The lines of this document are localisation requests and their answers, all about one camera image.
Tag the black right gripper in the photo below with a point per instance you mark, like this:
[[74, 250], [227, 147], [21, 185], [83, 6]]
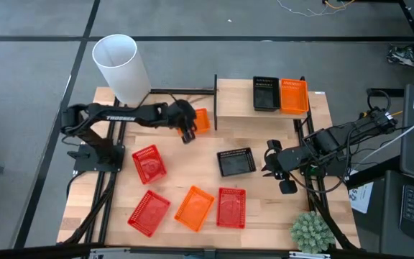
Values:
[[284, 161]]

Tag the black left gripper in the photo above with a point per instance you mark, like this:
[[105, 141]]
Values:
[[182, 115]]

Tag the orange plastic basket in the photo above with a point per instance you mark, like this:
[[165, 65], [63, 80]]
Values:
[[194, 208], [203, 120], [294, 97]]

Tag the black plastic basket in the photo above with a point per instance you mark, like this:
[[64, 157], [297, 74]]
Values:
[[236, 162], [266, 97]]

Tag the red plastic basket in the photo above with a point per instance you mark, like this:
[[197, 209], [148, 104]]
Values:
[[231, 208], [148, 213], [149, 164]]

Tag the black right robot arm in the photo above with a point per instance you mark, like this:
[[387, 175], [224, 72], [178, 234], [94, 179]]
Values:
[[336, 138]]

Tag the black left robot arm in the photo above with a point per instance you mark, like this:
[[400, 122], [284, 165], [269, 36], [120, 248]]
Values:
[[120, 116]]

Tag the green artificial plant ball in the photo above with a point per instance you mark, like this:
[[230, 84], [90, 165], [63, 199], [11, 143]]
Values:
[[313, 233]]

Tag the white paper sheet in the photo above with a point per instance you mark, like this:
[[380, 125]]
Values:
[[361, 196]]

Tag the black side desk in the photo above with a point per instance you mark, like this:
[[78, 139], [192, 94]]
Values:
[[390, 216]]

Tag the black floor bar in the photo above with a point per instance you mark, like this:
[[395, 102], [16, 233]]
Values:
[[385, 92]]

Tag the person's shoe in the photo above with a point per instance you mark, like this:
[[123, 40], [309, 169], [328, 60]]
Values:
[[401, 54]]

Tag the black crossbar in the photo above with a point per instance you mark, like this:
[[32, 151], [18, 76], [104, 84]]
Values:
[[31, 252]]

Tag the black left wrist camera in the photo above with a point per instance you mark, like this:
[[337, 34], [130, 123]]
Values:
[[188, 136]]

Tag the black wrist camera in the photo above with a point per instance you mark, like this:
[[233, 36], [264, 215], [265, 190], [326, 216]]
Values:
[[288, 187], [188, 136]]

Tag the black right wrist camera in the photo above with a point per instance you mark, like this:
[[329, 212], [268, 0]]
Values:
[[288, 187]]

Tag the black aluminium rail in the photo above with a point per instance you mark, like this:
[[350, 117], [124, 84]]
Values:
[[182, 91]]

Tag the wooden shelf with black frame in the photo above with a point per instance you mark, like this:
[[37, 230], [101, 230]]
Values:
[[235, 100]]

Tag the silver metal bracket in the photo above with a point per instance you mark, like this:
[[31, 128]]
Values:
[[110, 253], [309, 255]]

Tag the black desk leg frame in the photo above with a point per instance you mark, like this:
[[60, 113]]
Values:
[[410, 18]]

